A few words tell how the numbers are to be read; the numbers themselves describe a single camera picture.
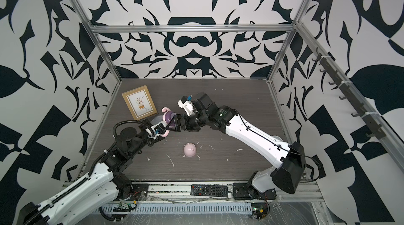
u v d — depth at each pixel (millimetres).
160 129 615
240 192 742
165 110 729
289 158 410
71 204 454
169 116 649
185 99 659
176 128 585
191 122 605
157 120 688
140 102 961
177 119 594
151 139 617
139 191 732
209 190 740
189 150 836
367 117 517
